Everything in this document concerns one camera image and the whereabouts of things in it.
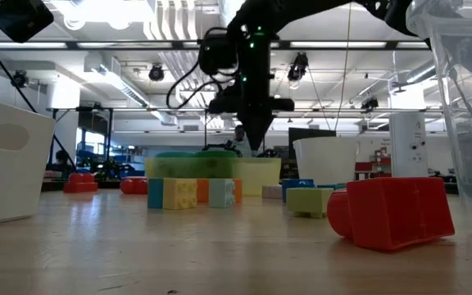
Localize small teal toy block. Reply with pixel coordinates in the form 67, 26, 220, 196
147, 178, 165, 211

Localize black looped gripper cable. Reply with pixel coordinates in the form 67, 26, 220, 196
165, 60, 237, 111

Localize green foam die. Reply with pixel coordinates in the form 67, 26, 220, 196
194, 150, 239, 179

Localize white pillar with switches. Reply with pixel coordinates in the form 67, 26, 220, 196
388, 112, 429, 179

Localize blue patterned card box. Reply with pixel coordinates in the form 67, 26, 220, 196
281, 178, 315, 189

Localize clear plastic bin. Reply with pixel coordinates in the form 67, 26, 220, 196
406, 0, 472, 230

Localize translucent yellow plastic bin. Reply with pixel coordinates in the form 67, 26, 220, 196
144, 157, 283, 197

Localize background black rig frame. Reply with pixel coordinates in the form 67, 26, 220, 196
47, 106, 116, 181
202, 107, 266, 160

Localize thin hanging cable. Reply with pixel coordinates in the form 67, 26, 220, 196
333, 0, 352, 133

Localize black overhead rig beam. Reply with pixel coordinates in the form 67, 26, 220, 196
0, 39, 433, 52

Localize white round plastic bucket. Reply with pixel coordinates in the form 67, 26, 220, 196
293, 136, 361, 186

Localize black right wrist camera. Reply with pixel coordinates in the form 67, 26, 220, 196
197, 27, 238, 77

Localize small yellow toy block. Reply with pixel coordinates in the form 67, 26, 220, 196
162, 178, 199, 211

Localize white peach card box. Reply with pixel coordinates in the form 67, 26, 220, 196
261, 184, 284, 201

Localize large red toy block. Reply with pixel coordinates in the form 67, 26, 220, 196
326, 176, 456, 252

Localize red cabinet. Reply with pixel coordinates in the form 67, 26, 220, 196
354, 147, 392, 180

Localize white rectangular plastic bin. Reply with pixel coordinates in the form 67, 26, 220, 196
0, 97, 57, 228

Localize small mint toy block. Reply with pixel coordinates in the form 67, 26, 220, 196
208, 179, 237, 209

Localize lime green toy block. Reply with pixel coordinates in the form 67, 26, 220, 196
286, 187, 335, 220

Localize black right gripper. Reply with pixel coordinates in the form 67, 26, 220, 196
207, 24, 296, 152

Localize red two-stud toy block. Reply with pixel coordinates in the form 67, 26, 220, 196
62, 173, 99, 194

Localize orange arched toy block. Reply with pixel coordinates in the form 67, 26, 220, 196
196, 178, 243, 205

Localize teal foam die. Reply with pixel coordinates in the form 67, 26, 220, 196
155, 151, 197, 179

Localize silver ventilation duct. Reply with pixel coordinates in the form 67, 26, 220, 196
218, 0, 277, 129

